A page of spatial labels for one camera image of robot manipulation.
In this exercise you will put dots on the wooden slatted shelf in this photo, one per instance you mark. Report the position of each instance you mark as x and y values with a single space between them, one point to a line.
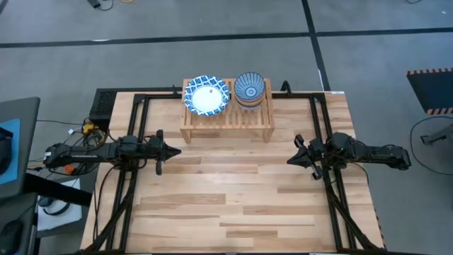
230 122

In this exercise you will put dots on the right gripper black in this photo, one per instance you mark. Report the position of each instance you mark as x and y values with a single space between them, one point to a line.
316 154

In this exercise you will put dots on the blue radial-striped bowl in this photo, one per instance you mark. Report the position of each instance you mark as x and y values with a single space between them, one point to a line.
250 86

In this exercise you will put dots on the white paper sheet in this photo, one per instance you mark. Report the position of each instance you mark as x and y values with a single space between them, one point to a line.
60 219

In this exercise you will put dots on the black power adapter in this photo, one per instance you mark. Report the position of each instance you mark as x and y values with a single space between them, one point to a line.
94 3

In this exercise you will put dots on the black metal table frame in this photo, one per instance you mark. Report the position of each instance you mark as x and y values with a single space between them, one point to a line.
141 117

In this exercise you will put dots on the blue desk mat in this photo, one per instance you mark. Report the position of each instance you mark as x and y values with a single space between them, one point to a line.
14 156

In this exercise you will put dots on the small orange object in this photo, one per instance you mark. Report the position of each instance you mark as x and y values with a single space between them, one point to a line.
69 169

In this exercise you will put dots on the grey stand foot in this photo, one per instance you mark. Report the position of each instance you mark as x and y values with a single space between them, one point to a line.
437 136

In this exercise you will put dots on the blue and white patterned bowl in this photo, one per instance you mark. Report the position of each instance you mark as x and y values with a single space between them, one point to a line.
206 95

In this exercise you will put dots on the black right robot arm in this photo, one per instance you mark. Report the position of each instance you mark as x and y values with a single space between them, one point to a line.
371 152

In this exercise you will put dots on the black computer mouse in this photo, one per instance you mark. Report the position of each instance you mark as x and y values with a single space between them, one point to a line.
10 235

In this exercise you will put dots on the black perforated box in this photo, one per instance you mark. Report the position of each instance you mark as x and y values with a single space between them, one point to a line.
102 108

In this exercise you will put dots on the black headset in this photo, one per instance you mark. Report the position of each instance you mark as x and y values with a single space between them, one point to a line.
5 152

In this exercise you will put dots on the dark grey desk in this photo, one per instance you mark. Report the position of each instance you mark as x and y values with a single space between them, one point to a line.
26 110

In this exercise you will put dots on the black mat with hazard stripes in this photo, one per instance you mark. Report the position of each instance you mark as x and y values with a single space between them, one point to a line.
430 90

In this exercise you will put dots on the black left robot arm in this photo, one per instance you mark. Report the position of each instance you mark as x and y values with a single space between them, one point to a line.
88 152

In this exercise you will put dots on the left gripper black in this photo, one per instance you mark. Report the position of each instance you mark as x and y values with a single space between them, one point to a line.
158 152

